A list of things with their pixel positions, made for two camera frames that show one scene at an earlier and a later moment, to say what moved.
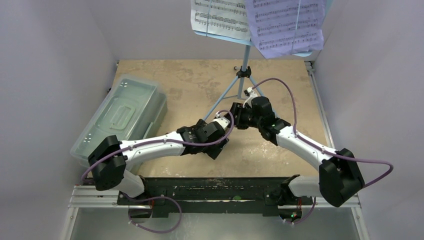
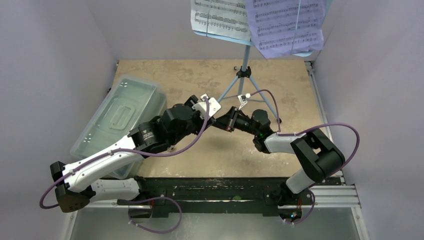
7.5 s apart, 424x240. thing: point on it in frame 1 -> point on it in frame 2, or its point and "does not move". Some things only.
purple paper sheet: (283, 27) does not move
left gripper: (213, 151) -> (200, 120)
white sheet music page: (226, 17) does not move
